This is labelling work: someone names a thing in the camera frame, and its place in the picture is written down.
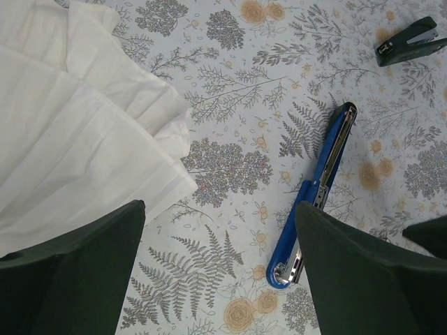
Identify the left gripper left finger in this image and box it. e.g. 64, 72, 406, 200
1, 200, 145, 334

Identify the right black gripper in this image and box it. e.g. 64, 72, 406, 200
402, 216, 447, 259

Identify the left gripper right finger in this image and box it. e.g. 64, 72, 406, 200
295, 202, 446, 334

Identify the blue stapler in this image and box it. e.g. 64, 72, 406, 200
266, 102, 358, 289

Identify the black stapler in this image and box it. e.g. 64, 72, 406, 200
375, 16, 446, 67

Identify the white cloth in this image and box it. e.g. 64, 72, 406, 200
1, 1, 197, 255

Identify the floral tablecloth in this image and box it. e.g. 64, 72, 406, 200
106, 1, 446, 334

